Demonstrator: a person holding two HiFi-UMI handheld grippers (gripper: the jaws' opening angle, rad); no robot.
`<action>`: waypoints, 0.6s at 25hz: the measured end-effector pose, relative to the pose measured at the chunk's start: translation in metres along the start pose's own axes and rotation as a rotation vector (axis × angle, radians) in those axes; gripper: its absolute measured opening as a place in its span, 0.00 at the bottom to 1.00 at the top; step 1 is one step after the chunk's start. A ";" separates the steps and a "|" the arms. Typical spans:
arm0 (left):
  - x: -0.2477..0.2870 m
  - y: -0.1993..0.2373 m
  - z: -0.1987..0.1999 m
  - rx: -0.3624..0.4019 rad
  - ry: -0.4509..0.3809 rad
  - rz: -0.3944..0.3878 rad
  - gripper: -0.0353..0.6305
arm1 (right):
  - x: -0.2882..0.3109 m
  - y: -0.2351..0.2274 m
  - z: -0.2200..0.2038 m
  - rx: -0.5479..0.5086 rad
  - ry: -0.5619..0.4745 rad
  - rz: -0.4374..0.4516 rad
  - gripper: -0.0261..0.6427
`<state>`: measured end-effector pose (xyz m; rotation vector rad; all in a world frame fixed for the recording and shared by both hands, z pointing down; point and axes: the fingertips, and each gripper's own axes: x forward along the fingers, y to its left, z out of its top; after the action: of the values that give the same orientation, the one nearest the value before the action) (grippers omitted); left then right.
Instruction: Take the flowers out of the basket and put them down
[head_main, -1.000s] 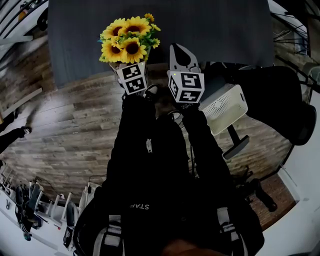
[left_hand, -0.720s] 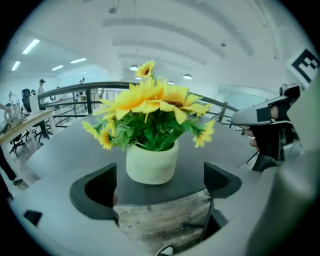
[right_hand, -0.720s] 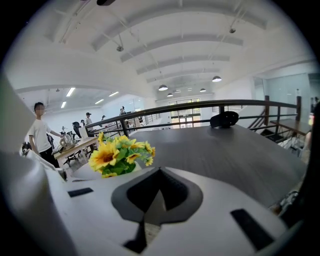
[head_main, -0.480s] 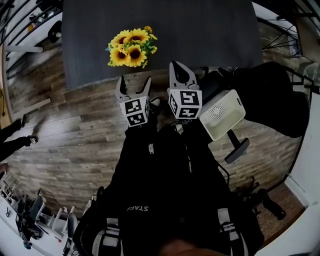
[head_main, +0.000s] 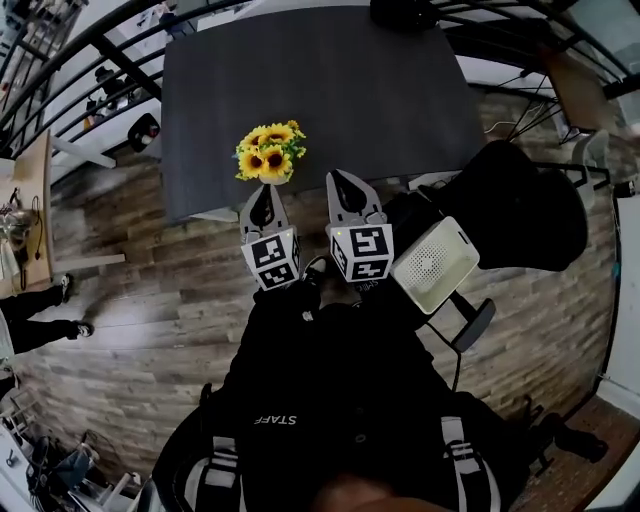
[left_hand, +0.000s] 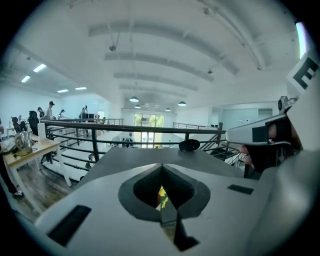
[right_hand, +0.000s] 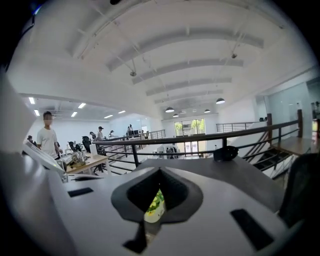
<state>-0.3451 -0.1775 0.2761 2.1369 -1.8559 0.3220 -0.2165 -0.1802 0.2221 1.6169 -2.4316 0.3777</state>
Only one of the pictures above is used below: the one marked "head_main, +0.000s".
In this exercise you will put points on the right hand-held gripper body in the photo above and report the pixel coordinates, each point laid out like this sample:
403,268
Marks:
365,250

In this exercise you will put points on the person's black jacket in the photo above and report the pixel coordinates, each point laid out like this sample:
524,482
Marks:
340,380

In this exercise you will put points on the beige perforated plastic basket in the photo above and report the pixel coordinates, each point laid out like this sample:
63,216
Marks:
432,265

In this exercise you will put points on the light wooden desk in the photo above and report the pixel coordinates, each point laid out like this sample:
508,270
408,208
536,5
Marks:
30,170

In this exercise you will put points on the black metal railing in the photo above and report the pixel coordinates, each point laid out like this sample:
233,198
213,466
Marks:
115,55

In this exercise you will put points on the black office chair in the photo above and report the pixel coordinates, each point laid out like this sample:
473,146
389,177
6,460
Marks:
520,210

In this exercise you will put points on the yellow sunflower bouquet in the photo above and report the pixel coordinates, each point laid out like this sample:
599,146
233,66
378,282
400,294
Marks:
265,152

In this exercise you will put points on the brown wooden desk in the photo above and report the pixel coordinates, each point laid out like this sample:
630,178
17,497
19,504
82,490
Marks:
580,90

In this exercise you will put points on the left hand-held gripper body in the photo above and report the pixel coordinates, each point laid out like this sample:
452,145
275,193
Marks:
272,255

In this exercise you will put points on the small black bin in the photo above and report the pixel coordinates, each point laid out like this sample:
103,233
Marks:
144,131

